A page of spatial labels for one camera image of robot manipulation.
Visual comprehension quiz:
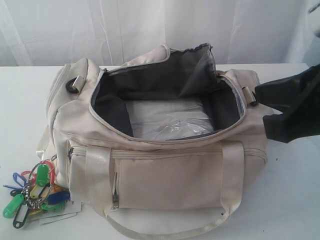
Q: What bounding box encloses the cream duffel bag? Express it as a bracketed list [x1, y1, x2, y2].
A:
[37, 43, 272, 240]

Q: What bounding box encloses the colourful key tag bunch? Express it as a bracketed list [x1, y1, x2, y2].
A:
[2, 159, 71, 229]

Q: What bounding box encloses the clear plastic bag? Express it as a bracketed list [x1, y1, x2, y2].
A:
[125, 98, 214, 141]

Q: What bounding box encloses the white barcode paper tag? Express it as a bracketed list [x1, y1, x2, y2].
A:
[39, 200, 83, 225]

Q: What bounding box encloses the white curtain backdrop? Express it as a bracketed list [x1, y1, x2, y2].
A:
[0, 0, 320, 66]

